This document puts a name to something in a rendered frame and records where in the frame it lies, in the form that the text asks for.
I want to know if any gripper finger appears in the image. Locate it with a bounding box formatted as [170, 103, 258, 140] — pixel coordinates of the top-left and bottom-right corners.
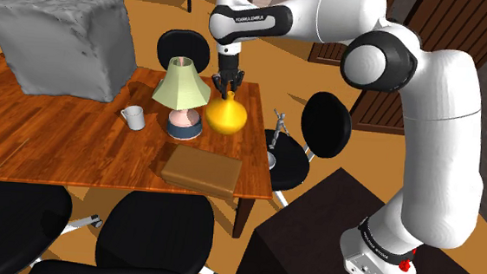
[230, 68, 246, 93]
[211, 72, 228, 100]

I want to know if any yellow round vase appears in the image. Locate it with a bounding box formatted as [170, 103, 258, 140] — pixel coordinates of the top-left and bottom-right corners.
[203, 88, 250, 137]

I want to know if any green shade table lamp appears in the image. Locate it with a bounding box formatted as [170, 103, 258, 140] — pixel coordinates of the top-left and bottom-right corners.
[149, 55, 214, 143]

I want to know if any black office chair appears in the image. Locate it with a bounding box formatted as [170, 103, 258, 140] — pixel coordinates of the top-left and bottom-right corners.
[154, 28, 212, 75]
[259, 88, 355, 212]
[0, 180, 106, 274]
[27, 183, 227, 274]

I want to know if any grey human figure statuette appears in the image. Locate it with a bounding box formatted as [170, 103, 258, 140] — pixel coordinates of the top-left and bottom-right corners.
[265, 108, 293, 172]

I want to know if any flat brown box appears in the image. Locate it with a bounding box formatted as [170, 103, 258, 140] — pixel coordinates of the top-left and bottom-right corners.
[159, 142, 244, 201]

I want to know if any white mug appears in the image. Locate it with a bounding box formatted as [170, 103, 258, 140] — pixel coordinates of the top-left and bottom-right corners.
[119, 104, 148, 132]

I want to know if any grey lumpy block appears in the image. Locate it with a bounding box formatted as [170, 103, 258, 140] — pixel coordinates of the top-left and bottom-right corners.
[0, 0, 142, 105]

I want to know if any brown wooden table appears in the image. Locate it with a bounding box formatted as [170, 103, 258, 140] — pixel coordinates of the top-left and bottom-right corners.
[0, 51, 282, 241]

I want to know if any dark robot stand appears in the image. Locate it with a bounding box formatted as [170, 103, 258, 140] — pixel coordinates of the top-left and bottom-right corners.
[234, 161, 477, 274]

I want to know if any brown slatted wooden cabinet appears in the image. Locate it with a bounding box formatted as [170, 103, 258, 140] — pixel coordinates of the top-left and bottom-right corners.
[303, 0, 487, 142]

